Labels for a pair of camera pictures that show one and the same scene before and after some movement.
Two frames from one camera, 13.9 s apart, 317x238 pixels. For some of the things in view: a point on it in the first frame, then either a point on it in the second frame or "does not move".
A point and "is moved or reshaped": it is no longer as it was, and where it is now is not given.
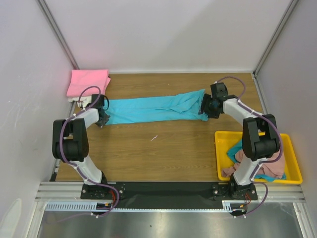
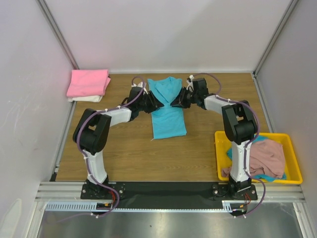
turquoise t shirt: [186, 106] is moved or reshaped
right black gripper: [205, 106] to [184, 96]
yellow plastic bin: [226, 140] does not move
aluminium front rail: [71, 192] does not move
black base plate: [168, 195] does not move
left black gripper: [101, 123] to [154, 103]
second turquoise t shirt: [231, 154] does not move
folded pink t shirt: [80, 79] does not move
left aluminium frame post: [59, 33] does not move
